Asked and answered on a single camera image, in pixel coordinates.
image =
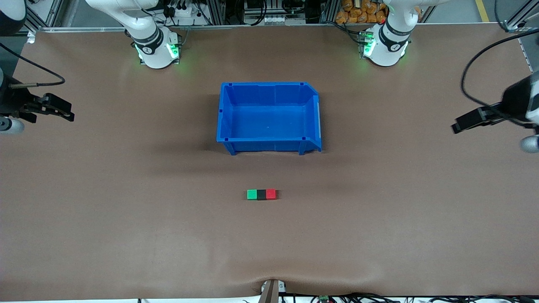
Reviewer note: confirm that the aluminium frame profile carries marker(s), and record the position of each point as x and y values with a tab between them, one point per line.
516	21
54	12

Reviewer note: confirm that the white power strip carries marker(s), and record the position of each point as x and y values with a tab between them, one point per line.
179	9

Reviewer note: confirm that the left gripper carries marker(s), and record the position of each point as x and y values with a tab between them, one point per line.
514	102

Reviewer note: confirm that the aluminium frame post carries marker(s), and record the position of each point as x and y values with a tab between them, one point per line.
328	10
217	10

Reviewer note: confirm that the orange snack bags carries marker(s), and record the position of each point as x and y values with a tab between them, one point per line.
349	14

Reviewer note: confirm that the small green connector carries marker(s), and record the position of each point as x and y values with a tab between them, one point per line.
324	299

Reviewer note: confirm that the red cube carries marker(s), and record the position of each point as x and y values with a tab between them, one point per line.
271	194

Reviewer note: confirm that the brown camera mount bracket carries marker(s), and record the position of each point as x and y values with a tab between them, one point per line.
269	292

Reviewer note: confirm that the dark control equipment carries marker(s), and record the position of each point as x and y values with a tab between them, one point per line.
257	5

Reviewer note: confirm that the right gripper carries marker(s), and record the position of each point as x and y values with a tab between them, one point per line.
12	102

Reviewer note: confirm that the black cube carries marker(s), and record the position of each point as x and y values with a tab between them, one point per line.
261	195

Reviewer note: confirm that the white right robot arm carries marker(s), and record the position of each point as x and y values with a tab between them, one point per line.
153	46

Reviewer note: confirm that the blue plastic bin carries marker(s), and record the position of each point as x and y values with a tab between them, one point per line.
269	109

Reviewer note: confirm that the green cube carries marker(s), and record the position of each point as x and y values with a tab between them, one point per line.
252	194

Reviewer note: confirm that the metal table edge rail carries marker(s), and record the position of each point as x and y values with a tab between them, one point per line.
273	27

